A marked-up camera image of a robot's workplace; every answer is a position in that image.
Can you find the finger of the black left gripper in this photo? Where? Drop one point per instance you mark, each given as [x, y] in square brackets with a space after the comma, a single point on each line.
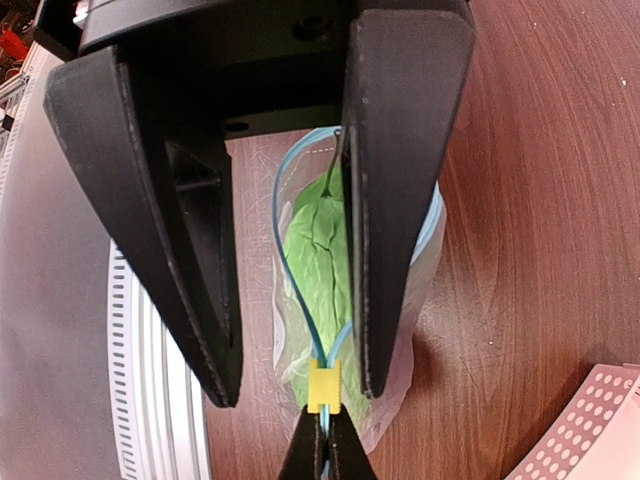
[395, 200]
[154, 166]

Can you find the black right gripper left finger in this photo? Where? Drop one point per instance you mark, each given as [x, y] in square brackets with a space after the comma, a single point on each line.
[305, 457]

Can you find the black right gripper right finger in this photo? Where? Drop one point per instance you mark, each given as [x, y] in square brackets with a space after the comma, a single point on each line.
[346, 456]

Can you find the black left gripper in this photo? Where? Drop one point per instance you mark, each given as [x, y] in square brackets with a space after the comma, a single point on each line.
[260, 67]

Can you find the pink perforated plastic basket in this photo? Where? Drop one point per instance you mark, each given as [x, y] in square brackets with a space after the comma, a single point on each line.
[597, 434]

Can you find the clear zip top bag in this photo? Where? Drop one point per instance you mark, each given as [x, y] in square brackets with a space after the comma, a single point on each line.
[423, 266]

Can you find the front aluminium rail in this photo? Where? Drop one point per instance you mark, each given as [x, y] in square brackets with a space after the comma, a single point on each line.
[92, 384]

